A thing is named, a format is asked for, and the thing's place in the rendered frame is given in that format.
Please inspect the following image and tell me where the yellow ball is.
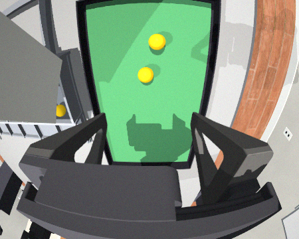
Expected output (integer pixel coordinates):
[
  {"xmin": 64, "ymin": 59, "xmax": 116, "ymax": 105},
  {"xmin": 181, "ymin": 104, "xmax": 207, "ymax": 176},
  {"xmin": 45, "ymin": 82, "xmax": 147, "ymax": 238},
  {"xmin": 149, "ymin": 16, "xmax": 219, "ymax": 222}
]
[
  {"xmin": 56, "ymin": 104, "xmax": 66, "ymax": 117},
  {"xmin": 138, "ymin": 67, "xmax": 153, "ymax": 83},
  {"xmin": 149, "ymin": 34, "xmax": 165, "ymax": 50}
]

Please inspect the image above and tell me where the green tray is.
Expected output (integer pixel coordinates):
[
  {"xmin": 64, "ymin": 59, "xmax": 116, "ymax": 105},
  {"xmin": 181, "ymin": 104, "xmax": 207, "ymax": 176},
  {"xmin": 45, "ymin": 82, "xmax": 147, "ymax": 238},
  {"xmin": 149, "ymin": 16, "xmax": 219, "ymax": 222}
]
[{"xmin": 76, "ymin": 0, "xmax": 221, "ymax": 169}]

